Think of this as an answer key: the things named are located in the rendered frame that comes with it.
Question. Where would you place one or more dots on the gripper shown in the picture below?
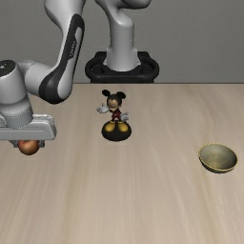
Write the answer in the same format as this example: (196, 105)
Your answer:
(35, 129)

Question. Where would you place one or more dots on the red apple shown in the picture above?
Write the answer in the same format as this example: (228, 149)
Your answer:
(28, 148)

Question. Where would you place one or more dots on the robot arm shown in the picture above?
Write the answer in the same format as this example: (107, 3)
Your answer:
(65, 60)

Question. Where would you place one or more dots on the olive green bowl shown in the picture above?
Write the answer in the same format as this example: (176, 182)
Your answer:
(218, 158)

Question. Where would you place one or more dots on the small toy figure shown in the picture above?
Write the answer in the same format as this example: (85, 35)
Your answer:
(115, 122)

